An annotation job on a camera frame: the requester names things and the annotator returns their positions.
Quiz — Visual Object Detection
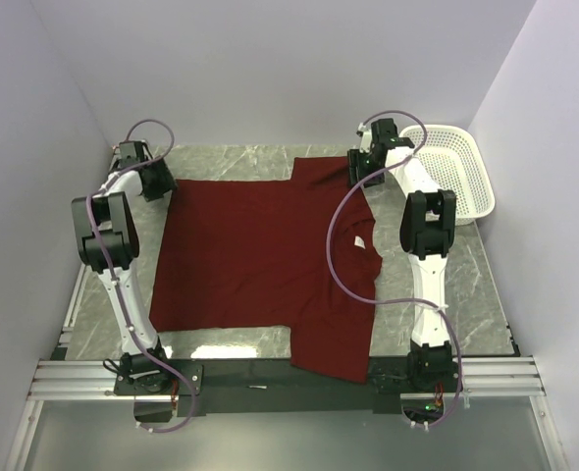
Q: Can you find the white plastic laundry basket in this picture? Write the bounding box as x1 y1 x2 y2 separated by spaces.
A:
392 125 496 226

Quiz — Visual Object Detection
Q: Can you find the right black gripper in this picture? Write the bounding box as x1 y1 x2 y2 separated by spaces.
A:
346 148 386 189

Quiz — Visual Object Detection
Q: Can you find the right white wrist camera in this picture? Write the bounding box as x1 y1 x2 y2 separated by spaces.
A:
356 123 373 153

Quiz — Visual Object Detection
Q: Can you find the dark red t-shirt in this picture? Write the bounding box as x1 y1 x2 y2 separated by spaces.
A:
150 157 382 383

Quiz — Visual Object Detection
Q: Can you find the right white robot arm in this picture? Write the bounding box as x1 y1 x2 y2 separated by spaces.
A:
347 112 457 392

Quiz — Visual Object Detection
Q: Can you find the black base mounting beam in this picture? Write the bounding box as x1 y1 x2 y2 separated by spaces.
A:
102 355 461 424

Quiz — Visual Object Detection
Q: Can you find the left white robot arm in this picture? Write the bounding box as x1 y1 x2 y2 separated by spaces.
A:
71 139 179 395

